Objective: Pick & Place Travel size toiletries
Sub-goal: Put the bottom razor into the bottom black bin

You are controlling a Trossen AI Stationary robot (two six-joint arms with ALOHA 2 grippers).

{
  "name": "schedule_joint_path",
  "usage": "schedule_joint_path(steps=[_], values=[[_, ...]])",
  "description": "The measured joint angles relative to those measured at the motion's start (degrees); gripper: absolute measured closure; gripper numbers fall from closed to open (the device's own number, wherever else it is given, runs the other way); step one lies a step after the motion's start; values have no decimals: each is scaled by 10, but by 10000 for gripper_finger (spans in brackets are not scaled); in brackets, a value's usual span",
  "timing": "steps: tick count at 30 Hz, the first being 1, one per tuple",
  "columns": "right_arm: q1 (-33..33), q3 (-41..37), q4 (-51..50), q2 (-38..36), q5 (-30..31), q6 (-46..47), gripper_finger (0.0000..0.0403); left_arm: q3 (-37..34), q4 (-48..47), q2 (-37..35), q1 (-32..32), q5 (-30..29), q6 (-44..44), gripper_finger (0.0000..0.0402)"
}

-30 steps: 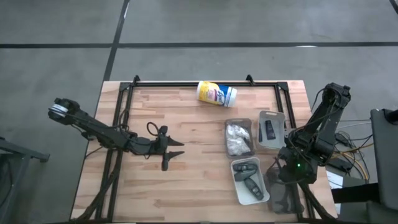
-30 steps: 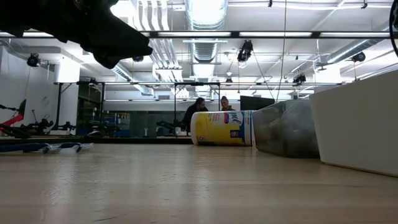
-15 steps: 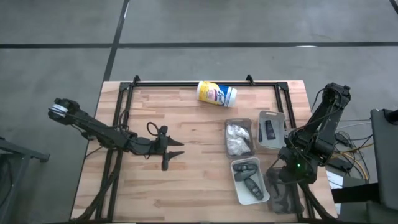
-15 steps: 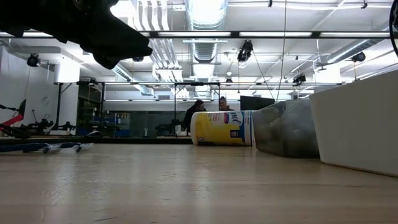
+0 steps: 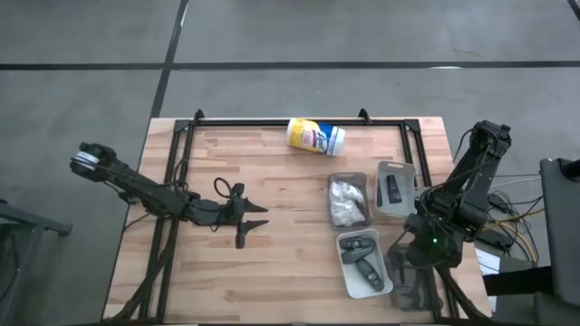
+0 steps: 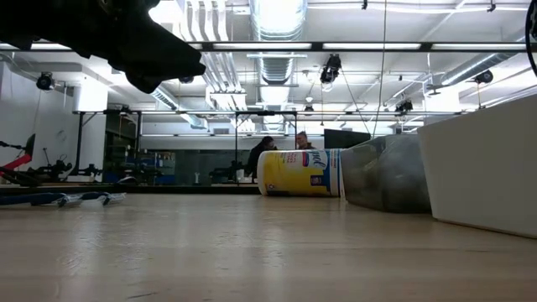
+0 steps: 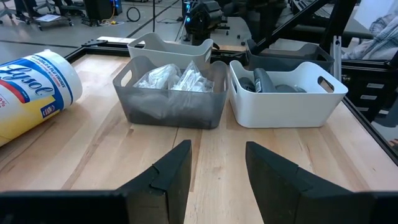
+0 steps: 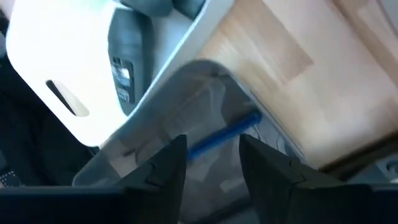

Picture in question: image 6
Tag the white plastic tray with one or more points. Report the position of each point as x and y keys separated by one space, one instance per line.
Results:
x=482 y=168

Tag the black aluminium table frame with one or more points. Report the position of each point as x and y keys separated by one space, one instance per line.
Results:
x=168 y=189

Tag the red background robot part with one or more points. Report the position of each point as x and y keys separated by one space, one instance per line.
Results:
x=19 y=161

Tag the black overhead light bar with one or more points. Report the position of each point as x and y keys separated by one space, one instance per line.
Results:
x=316 y=46

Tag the black background rig frame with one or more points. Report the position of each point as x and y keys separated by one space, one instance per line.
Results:
x=266 y=112

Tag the black background screen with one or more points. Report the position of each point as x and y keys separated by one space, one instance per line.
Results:
x=30 y=144

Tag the yellow disinfecting wipes canister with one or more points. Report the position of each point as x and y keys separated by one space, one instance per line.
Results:
x=293 y=174

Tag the smoky translucent plastic tray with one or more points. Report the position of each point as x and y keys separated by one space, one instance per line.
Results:
x=377 y=180

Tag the person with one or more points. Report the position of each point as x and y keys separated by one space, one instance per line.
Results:
x=303 y=140
x=257 y=155

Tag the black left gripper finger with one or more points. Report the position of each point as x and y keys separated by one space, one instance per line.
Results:
x=163 y=54
x=147 y=85

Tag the black background robot arm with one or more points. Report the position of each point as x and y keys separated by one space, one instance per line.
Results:
x=52 y=170

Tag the silver ceiling air duct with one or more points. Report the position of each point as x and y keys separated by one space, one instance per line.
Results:
x=277 y=21

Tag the black ceiling spotlight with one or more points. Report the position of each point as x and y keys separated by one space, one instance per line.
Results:
x=405 y=107
x=484 y=76
x=44 y=81
x=330 y=69

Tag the black background monitor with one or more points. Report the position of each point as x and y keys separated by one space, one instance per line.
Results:
x=344 y=139

